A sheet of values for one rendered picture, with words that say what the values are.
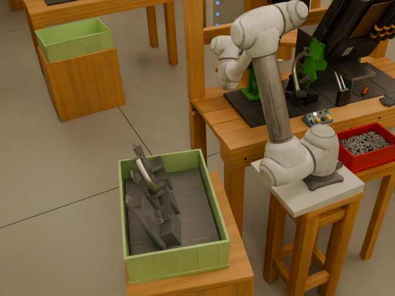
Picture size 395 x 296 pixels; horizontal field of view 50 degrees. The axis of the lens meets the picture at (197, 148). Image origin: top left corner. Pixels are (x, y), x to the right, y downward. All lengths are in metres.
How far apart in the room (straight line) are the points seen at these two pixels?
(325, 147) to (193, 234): 0.69
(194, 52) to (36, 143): 2.07
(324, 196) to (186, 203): 0.63
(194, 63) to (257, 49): 0.95
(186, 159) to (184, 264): 0.61
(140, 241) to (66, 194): 1.69
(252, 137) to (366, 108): 0.74
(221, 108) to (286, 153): 0.88
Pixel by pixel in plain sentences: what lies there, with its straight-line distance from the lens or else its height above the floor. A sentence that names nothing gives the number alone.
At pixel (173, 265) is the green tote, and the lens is 1.74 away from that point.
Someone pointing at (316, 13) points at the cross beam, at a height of 1.26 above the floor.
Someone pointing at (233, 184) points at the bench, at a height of 0.64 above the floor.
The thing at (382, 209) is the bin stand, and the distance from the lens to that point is 2.68.
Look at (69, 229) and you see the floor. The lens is 3.20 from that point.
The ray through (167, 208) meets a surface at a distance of 1.84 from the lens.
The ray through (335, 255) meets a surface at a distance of 2.44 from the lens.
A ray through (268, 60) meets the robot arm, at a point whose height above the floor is 1.51.
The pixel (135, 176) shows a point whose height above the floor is 1.13.
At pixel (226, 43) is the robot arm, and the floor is 1.36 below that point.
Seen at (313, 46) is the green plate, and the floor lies 1.23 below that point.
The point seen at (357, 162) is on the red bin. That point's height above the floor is 0.87.
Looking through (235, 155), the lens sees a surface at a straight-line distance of 2.26.
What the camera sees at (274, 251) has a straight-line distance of 2.54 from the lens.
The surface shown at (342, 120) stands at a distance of 2.54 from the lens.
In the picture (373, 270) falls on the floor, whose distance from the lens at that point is 2.97.
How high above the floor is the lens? 2.25
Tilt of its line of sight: 37 degrees down
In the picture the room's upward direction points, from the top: 2 degrees counter-clockwise
